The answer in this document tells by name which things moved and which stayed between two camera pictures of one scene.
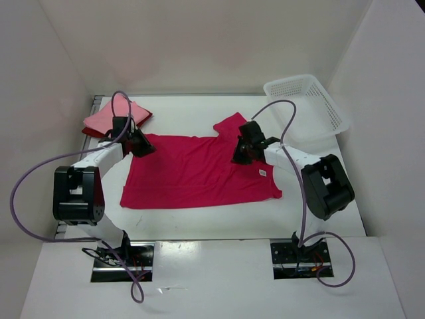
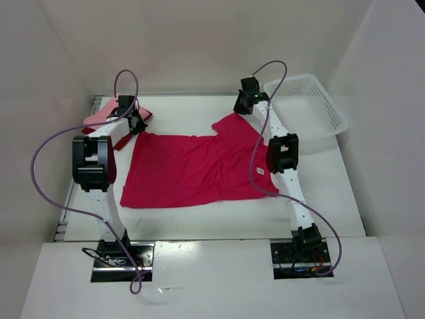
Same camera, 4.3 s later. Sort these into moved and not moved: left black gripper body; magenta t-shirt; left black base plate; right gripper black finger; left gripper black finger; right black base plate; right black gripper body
Moved: right gripper black finger; left black gripper body; right black gripper body; left gripper black finger
Not moved: magenta t-shirt; right black base plate; left black base plate
